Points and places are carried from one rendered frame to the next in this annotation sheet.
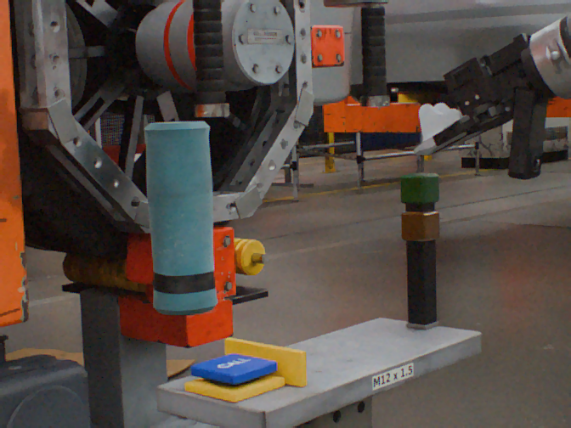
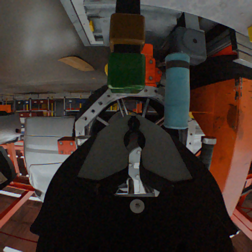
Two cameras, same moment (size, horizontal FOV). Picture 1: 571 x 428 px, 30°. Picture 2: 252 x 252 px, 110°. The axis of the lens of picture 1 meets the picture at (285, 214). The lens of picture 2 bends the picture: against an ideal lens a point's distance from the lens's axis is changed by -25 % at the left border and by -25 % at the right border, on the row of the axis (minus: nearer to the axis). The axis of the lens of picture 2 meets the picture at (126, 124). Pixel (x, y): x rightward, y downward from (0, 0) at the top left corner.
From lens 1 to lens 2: 138 cm
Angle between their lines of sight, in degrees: 53
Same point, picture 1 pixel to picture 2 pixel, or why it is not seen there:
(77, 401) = (186, 45)
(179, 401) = not seen: outside the picture
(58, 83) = (191, 137)
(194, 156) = (184, 115)
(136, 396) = not seen: hidden behind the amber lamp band
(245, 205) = not seen: hidden behind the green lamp
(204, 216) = (182, 90)
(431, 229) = (131, 22)
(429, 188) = (132, 70)
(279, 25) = (135, 170)
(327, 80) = (34, 123)
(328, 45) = (66, 148)
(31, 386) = (196, 55)
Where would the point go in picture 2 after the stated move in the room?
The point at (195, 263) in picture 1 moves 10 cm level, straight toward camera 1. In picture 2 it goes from (186, 72) to (218, 69)
